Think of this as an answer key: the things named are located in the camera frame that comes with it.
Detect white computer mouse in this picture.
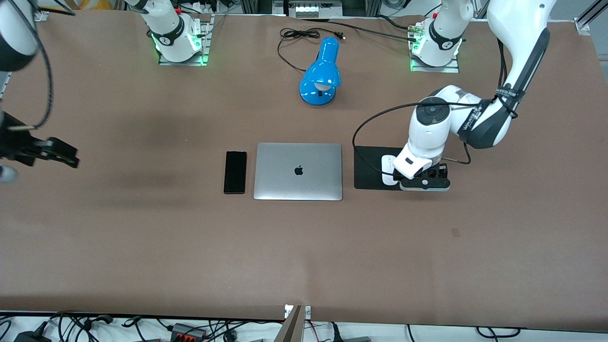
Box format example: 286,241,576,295
381,155,403,186

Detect black smartphone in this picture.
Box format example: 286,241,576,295
223,151,247,195

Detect black mouse pad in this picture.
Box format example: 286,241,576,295
354,146,414,191

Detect silver closed laptop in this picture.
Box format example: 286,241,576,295
253,142,343,201

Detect blue desk lamp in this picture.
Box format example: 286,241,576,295
299,36,342,107

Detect yellow object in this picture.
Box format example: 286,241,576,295
38,0,126,11

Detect black power adapter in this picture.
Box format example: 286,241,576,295
13,323,51,342

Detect grey power strip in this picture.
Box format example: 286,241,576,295
294,0,342,19

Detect black connector box orange levers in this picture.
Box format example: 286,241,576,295
170,323,206,341

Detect aluminium profile bar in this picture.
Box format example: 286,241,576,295
574,0,608,37

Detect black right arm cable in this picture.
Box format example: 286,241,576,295
9,0,54,132

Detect perforated metal rail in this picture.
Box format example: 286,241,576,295
0,9,48,98

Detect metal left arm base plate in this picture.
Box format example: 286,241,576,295
409,21,460,74

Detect black cable to arm base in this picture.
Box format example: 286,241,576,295
302,17,418,43

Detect black lamp power cord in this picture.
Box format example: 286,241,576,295
277,28,346,73

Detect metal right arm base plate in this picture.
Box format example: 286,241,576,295
158,15,213,67

